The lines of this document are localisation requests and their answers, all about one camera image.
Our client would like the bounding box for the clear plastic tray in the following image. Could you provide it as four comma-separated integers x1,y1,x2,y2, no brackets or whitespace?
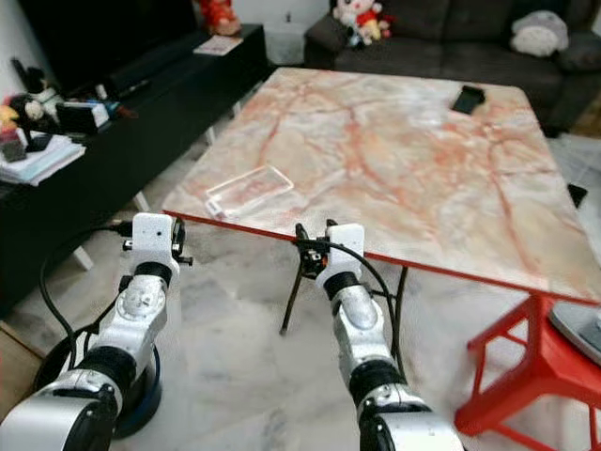
205,165,295,222

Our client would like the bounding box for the black low tv cabinet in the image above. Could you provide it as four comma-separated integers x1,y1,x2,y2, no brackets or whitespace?
0,23,269,316

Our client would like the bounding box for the round black blue floor device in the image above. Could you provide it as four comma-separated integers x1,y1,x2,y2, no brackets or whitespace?
38,343,165,443

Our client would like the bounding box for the white paper stack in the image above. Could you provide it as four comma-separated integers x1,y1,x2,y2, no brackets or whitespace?
0,134,90,187

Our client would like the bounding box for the black white small box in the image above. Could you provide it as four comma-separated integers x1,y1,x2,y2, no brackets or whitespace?
56,99,112,135

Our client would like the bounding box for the black soundbar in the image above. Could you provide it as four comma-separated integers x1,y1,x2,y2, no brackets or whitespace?
108,33,203,95

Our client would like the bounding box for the black phone stand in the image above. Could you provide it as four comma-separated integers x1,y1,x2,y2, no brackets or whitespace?
451,85,486,116

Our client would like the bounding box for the white lace covered side table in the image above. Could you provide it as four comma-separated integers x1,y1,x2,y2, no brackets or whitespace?
263,17,316,67

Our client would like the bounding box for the black white mouse plush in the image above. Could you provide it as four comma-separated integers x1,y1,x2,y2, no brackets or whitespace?
11,58,67,137

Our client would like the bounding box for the red white booklet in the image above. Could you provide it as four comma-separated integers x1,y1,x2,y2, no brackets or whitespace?
193,36,245,57

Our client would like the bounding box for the dark grey fabric sofa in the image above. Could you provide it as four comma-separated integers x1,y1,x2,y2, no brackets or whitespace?
303,0,601,132

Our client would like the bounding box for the yellow red toy figure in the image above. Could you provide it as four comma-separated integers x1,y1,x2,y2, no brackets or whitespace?
0,103,31,163

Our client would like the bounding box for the light wooden furniture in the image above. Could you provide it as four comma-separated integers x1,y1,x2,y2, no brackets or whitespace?
0,319,48,419

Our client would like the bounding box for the cartoon boy plush doll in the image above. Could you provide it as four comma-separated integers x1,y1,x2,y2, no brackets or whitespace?
331,0,395,48

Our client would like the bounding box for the black television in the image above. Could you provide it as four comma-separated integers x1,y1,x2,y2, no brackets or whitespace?
19,0,203,95

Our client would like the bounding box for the red dressed doll figure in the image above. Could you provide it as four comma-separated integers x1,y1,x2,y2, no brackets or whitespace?
197,0,243,37

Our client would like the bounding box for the black mesh grey floor fan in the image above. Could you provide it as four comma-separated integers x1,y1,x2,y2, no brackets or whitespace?
547,301,601,367

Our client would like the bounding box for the grey white round plush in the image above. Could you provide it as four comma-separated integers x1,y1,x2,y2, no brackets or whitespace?
510,10,570,57

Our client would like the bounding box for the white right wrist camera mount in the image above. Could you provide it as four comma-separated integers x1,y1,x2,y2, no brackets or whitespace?
324,224,365,275

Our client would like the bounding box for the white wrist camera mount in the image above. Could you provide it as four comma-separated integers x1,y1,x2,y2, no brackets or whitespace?
324,224,365,275
131,213,177,266

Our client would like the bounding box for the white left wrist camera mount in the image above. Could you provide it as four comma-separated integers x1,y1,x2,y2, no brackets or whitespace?
131,213,177,266

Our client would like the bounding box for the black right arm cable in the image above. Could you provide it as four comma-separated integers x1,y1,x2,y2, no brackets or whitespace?
296,240,405,377

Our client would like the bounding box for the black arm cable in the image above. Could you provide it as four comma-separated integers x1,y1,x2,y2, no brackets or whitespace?
39,222,137,369
296,240,405,377

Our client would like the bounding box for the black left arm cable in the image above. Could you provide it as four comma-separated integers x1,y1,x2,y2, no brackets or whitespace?
39,222,137,369

